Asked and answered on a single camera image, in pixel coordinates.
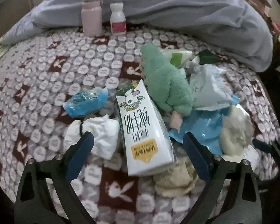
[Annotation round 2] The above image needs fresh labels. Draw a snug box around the cream fuzzy sock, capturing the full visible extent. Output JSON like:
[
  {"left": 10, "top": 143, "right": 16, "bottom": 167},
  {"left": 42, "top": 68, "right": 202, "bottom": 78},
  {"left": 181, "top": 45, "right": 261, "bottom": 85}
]
[{"left": 220, "top": 104, "right": 254, "bottom": 156}]

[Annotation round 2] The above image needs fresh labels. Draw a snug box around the white foil snack bag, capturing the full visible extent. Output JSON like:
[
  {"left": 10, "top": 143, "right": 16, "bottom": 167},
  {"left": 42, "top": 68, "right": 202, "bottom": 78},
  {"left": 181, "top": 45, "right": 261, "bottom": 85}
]
[{"left": 189, "top": 64, "right": 233, "bottom": 111}]

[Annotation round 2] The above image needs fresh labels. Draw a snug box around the white tissue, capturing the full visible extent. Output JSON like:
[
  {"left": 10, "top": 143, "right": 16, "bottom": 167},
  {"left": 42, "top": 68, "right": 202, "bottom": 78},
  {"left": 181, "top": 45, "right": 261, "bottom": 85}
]
[{"left": 63, "top": 115, "right": 120, "bottom": 160}]

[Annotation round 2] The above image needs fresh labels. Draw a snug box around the white milk carton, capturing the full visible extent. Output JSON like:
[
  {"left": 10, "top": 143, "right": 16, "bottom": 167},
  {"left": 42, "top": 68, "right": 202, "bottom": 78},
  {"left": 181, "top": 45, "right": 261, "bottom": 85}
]
[{"left": 116, "top": 80, "right": 176, "bottom": 176}]

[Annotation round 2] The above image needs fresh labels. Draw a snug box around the blue plastic bag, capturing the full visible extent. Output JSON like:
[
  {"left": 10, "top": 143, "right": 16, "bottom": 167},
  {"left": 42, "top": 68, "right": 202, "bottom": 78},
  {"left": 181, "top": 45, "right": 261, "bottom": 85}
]
[{"left": 169, "top": 107, "right": 230, "bottom": 155}]

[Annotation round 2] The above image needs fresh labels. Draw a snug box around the beige crumpled paper ball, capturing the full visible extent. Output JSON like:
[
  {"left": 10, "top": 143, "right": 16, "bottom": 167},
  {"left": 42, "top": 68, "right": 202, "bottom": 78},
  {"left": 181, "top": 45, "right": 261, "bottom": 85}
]
[{"left": 153, "top": 156, "right": 198, "bottom": 198}]

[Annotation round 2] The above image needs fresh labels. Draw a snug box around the dark green wrapper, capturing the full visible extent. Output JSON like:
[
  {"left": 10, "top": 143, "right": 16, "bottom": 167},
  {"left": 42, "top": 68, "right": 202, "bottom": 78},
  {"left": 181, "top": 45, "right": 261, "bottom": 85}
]
[{"left": 198, "top": 50, "right": 221, "bottom": 65}]

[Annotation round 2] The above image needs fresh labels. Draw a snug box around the patterned bed cover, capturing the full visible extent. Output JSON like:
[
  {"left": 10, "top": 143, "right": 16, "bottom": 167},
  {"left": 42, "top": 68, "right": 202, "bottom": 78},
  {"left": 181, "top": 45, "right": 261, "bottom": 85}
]
[{"left": 0, "top": 25, "right": 280, "bottom": 224}]

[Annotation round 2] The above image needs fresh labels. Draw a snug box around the blue plastic wrapper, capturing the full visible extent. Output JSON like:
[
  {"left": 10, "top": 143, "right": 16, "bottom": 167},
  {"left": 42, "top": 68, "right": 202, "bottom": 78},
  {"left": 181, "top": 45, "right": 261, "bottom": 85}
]
[{"left": 63, "top": 88, "right": 109, "bottom": 118}]

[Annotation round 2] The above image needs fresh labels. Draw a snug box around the green white tissue pack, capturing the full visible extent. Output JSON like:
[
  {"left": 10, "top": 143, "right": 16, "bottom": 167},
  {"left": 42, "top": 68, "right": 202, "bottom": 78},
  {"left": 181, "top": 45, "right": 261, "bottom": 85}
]
[{"left": 161, "top": 49, "right": 193, "bottom": 69}]

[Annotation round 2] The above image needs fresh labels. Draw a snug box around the lavender blanket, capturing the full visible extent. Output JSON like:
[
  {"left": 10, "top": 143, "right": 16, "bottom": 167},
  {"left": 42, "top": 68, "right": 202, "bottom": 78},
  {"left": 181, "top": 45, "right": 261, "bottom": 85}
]
[{"left": 1, "top": 0, "right": 273, "bottom": 72}]

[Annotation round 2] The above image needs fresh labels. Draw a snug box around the white pill bottle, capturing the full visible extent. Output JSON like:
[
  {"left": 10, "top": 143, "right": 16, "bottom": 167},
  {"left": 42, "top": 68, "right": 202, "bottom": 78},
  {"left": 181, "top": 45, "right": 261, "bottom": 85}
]
[{"left": 110, "top": 3, "right": 126, "bottom": 35}]

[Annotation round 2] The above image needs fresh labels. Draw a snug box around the pink water bottle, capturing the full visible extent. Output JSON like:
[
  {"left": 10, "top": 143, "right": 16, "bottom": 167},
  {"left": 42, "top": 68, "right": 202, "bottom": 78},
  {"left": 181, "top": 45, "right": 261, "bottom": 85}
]
[{"left": 81, "top": 0, "right": 102, "bottom": 37}]

